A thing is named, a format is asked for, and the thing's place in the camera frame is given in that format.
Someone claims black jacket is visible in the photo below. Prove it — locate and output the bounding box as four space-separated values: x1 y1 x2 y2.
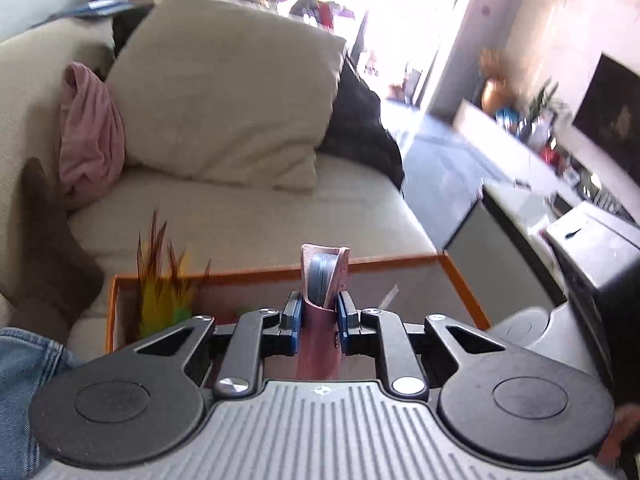
112 6 407 191

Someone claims person's right hand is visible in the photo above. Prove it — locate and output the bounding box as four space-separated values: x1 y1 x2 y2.
598 404 640 467

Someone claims black television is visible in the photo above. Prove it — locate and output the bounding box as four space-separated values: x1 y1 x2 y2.
573 53 640 183

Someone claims beige sofa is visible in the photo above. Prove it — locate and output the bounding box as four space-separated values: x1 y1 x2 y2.
1 19 435 322

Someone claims pink cloth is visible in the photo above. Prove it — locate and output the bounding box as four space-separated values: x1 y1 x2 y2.
58 62 125 210

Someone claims white coffee table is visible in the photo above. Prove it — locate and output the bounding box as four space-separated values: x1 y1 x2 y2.
444 181 568 323

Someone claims beige cushion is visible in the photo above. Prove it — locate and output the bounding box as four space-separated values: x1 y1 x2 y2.
105 0 347 192

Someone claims colourful feather toy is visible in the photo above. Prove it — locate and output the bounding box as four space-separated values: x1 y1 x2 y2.
136 210 210 339

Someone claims pink card holder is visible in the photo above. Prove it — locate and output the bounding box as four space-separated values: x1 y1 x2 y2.
296 244 350 382

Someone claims brown sock foot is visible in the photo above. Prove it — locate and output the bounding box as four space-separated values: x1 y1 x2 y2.
9 157 104 344

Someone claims orange cardboard box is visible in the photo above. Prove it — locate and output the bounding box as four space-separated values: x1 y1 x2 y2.
104 254 491 353

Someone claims green potted plant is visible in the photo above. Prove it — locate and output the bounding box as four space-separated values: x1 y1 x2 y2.
526 78 559 129

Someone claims blue jeans leg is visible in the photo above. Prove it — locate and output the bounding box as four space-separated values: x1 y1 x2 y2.
0 327 82 479

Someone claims copper vase with flowers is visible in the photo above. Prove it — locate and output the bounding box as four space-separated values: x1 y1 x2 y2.
478 49 515 116

